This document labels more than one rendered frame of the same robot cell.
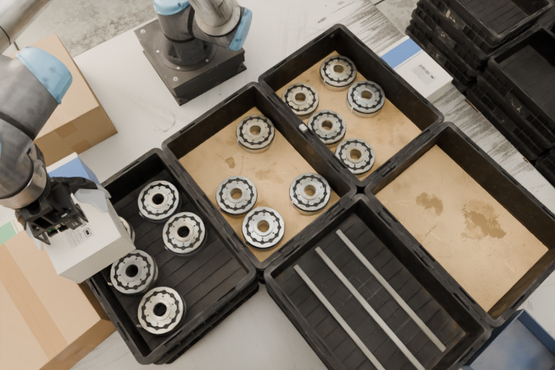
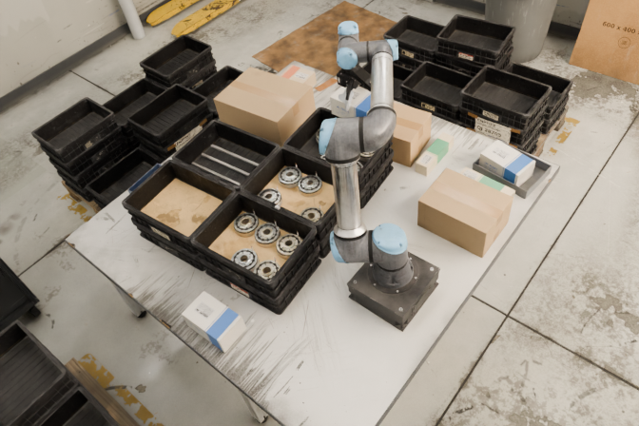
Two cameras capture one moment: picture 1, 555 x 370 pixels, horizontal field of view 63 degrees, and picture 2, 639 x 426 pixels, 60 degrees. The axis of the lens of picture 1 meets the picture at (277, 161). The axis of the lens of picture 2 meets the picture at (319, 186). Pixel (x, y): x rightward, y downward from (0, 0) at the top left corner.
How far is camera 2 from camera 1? 2.09 m
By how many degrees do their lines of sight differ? 67
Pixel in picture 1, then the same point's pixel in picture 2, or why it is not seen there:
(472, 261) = (176, 200)
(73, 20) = not seen: outside the picture
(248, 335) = not seen: hidden behind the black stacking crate
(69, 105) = (436, 194)
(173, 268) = not seen: hidden behind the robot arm
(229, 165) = (322, 201)
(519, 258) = (150, 208)
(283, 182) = (286, 203)
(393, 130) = (223, 251)
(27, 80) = (342, 46)
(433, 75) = (197, 311)
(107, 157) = (414, 209)
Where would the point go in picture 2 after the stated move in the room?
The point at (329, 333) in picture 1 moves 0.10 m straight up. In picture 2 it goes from (246, 154) to (242, 138)
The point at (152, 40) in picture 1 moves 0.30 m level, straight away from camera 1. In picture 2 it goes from (420, 265) to (485, 318)
